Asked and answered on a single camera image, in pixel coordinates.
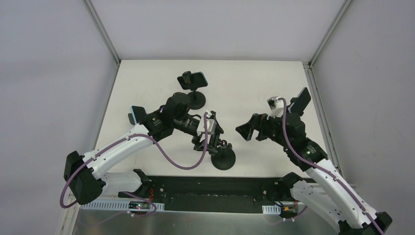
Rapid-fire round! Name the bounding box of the black phone stand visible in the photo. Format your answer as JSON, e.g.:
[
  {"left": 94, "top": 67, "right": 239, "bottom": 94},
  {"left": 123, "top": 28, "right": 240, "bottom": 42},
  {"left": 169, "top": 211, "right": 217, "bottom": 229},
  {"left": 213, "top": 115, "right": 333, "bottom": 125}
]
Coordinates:
[
  {"left": 187, "top": 90, "right": 206, "bottom": 110},
  {"left": 211, "top": 140, "right": 236, "bottom": 170}
]

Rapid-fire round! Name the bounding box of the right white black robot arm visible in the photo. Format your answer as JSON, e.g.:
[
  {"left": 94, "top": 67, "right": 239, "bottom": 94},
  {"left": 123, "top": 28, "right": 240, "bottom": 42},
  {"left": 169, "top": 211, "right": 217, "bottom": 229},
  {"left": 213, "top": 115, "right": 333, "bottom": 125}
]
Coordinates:
[{"left": 235, "top": 113, "right": 392, "bottom": 235}]

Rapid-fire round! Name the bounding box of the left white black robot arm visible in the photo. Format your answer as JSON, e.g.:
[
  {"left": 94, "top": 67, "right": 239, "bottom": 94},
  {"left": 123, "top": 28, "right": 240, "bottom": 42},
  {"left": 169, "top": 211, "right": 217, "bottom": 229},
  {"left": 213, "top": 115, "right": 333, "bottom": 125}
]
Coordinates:
[{"left": 60, "top": 92, "right": 228, "bottom": 209}]

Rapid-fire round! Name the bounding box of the blue-cased phone on back stand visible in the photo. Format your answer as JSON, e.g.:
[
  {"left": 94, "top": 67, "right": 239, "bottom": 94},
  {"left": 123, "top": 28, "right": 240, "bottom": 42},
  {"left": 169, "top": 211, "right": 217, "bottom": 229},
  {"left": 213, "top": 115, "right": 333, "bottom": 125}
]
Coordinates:
[{"left": 177, "top": 71, "right": 208, "bottom": 90}]

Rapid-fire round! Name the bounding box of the light blue phone on wooden stand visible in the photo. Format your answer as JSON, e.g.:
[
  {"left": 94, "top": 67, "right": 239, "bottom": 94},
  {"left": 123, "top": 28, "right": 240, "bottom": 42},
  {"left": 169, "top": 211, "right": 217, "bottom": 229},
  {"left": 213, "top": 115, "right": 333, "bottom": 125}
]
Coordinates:
[{"left": 128, "top": 106, "right": 147, "bottom": 125}]

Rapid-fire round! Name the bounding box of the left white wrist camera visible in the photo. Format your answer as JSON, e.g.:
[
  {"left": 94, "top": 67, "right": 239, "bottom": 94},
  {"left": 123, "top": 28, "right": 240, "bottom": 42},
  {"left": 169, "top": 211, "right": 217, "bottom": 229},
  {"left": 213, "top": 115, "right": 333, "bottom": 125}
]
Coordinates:
[{"left": 202, "top": 110, "right": 217, "bottom": 135}]

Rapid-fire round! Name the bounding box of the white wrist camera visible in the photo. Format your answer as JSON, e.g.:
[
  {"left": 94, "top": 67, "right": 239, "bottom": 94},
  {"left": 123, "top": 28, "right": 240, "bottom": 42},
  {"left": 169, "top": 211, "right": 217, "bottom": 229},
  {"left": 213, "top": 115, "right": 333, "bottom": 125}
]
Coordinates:
[
  {"left": 202, "top": 110, "right": 217, "bottom": 135},
  {"left": 267, "top": 96, "right": 284, "bottom": 118}
]

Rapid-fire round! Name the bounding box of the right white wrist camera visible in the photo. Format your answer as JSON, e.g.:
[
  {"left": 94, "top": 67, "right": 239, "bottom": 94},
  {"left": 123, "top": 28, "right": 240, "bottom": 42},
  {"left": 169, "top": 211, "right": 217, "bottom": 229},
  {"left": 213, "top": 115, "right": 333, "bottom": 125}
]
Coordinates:
[{"left": 267, "top": 96, "right": 284, "bottom": 118}]

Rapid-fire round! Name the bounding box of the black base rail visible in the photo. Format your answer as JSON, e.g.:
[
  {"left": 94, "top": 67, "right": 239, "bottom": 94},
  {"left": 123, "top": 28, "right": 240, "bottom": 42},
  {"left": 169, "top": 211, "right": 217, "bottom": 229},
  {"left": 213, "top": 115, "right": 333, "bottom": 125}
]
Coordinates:
[{"left": 133, "top": 172, "right": 302, "bottom": 213}]

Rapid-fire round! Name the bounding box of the right white cable duct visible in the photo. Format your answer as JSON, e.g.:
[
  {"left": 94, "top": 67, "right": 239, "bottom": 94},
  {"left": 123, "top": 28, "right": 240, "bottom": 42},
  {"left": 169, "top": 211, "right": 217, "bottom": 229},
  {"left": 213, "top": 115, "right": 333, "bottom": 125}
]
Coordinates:
[{"left": 262, "top": 205, "right": 281, "bottom": 215}]

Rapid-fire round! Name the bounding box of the white cable duct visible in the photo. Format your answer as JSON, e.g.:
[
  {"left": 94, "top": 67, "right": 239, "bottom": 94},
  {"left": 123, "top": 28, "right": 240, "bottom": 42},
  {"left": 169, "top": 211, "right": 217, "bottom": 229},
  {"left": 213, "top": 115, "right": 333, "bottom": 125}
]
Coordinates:
[
  {"left": 262, "top": 205, "right": 281, "bottom": 215},
  {"left": 80, "top": 199, "right": 165, "bottom": 212}
]

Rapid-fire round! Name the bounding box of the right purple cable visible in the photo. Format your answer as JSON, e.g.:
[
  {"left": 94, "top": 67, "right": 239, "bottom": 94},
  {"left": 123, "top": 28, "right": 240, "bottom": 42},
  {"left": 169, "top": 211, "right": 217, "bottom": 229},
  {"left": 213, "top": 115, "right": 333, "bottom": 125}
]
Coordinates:
[{"left": 278, "top": 97, "right": 387, "bottom": 234}]

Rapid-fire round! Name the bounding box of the left white cable duct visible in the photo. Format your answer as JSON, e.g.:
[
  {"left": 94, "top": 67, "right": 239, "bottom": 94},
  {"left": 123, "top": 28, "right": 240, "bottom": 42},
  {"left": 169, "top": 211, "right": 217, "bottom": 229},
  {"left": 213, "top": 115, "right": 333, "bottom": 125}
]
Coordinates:
[{"left": 80, "top": 199, "right": 165, "bottom": 212}]

